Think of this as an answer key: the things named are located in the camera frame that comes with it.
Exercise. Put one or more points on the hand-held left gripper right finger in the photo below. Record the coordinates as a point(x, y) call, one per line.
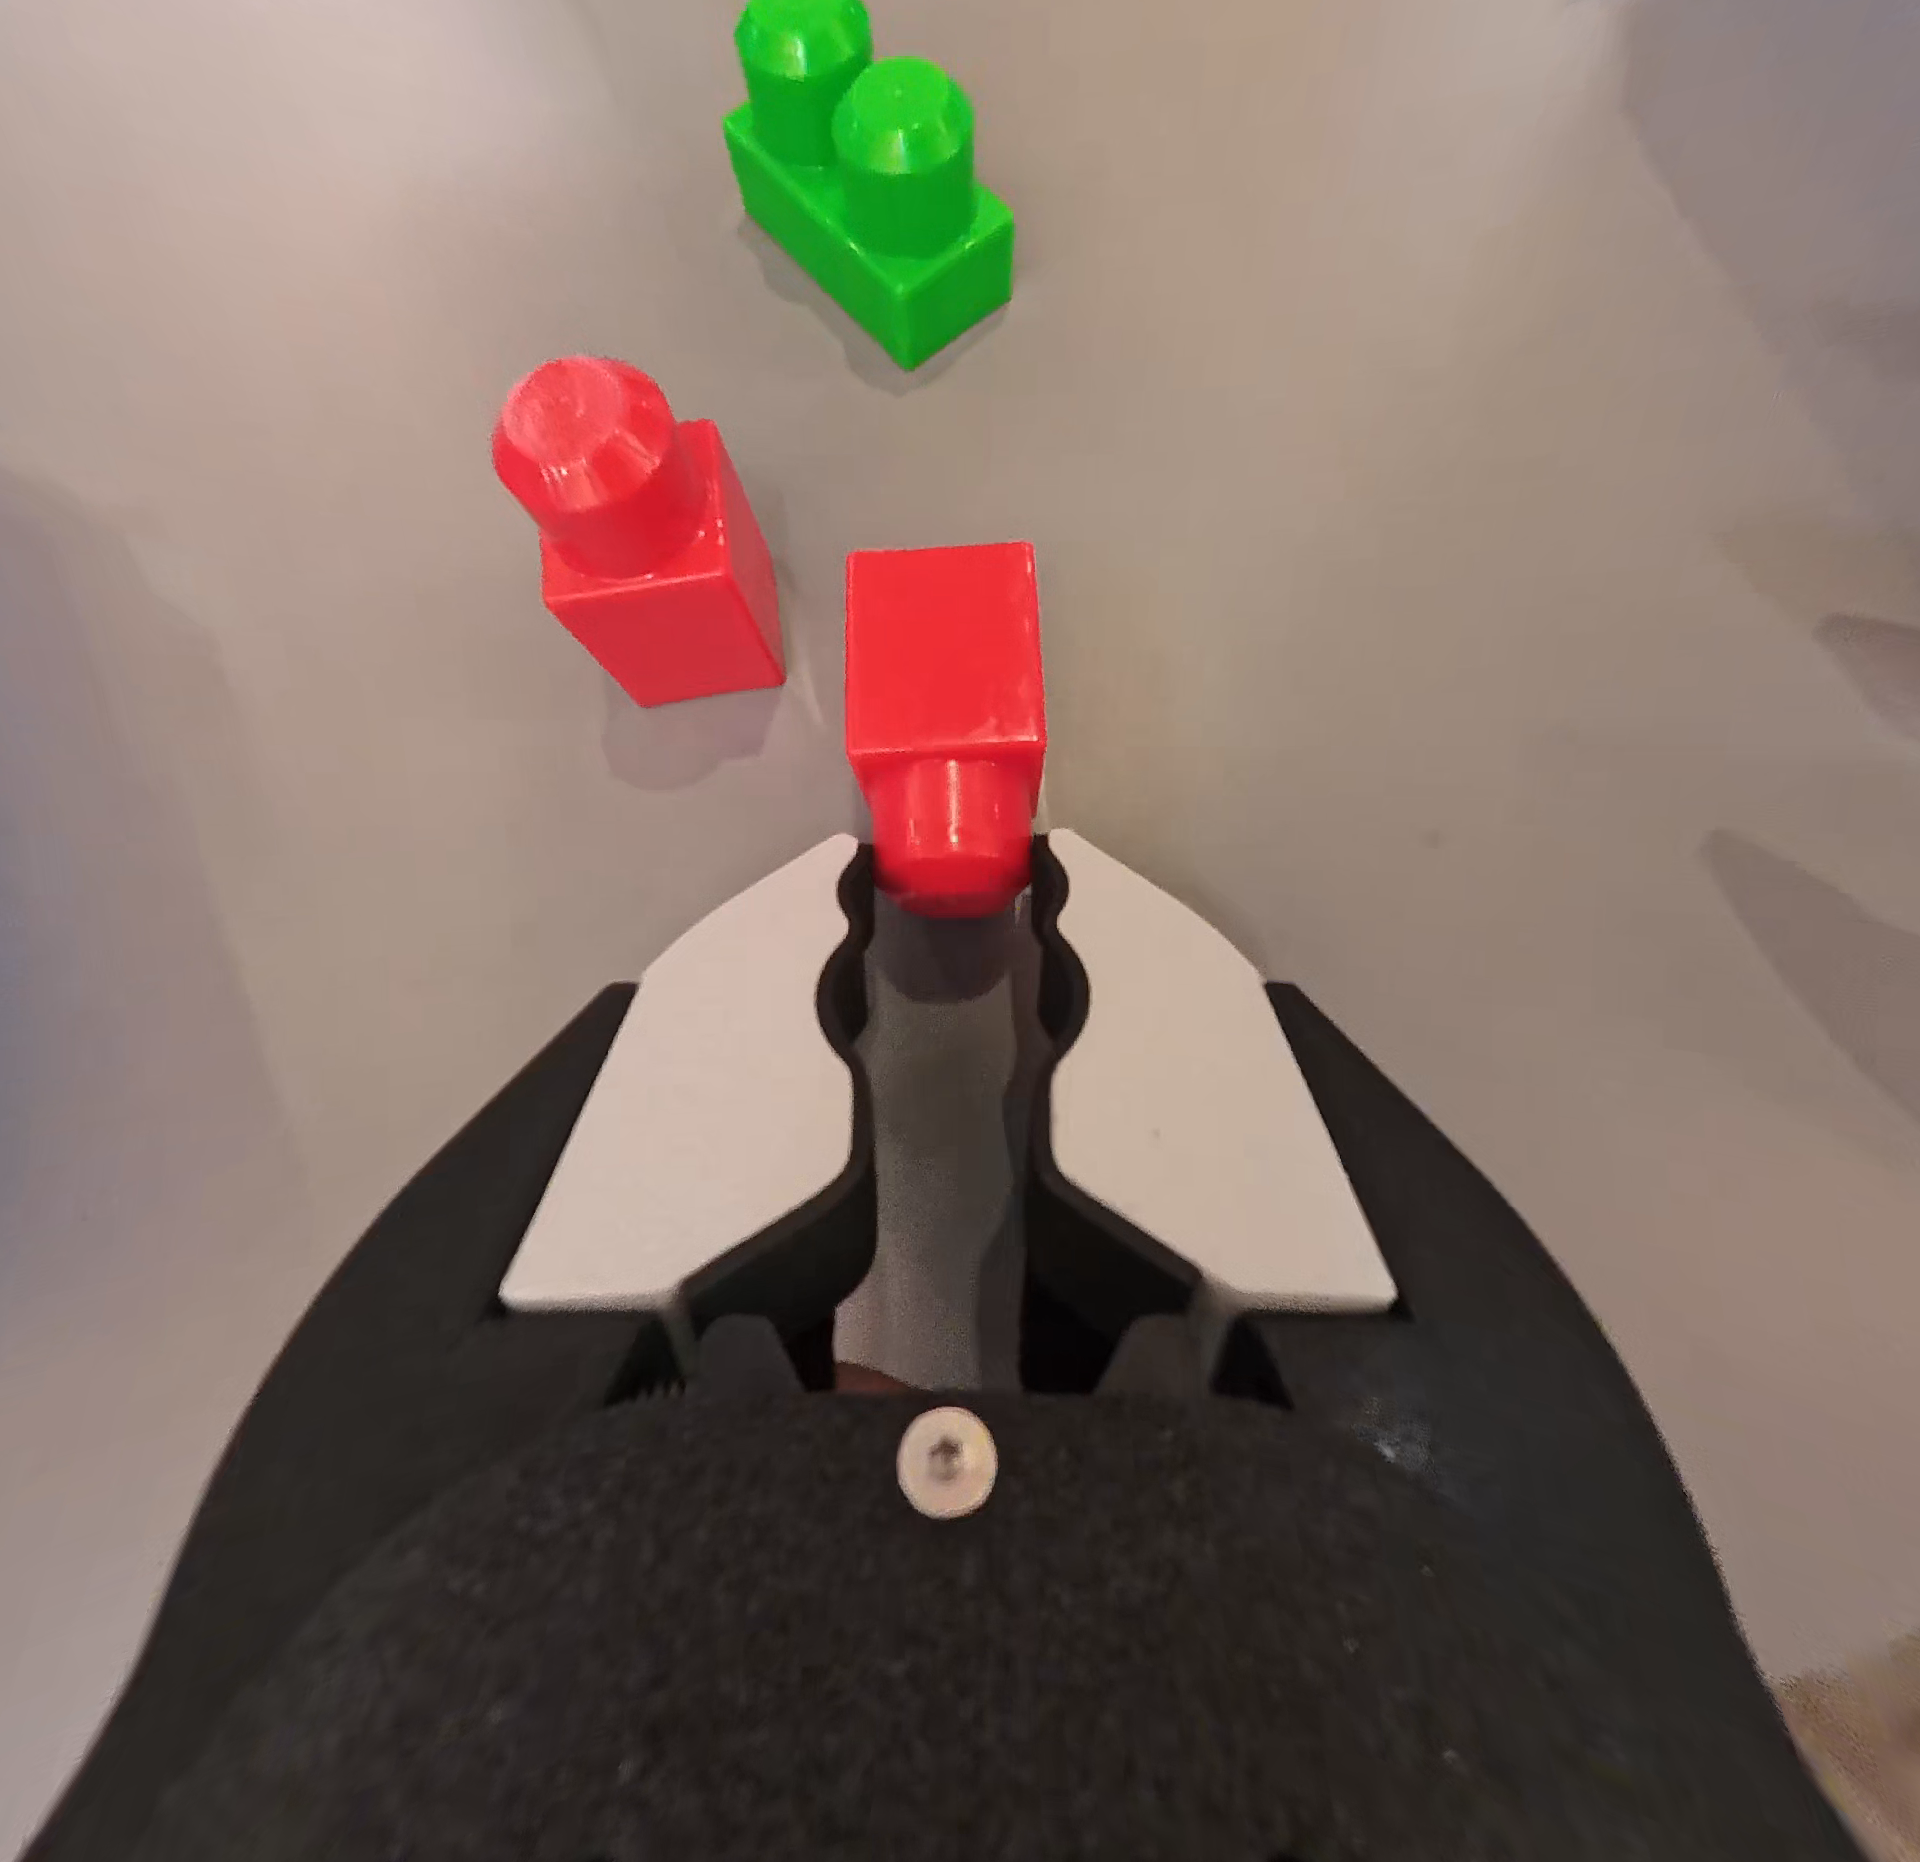
point(1215, 1129)

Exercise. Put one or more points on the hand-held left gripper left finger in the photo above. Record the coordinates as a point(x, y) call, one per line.
point(690, 1129)

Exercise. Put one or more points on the red toy block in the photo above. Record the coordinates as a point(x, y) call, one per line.
point(945, 663)
point(666, 558)

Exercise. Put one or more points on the green double toy block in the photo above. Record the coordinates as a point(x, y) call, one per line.
point(886, 213)

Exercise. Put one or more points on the person's beige trousers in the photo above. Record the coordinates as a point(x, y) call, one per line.
point(1861, 1787)

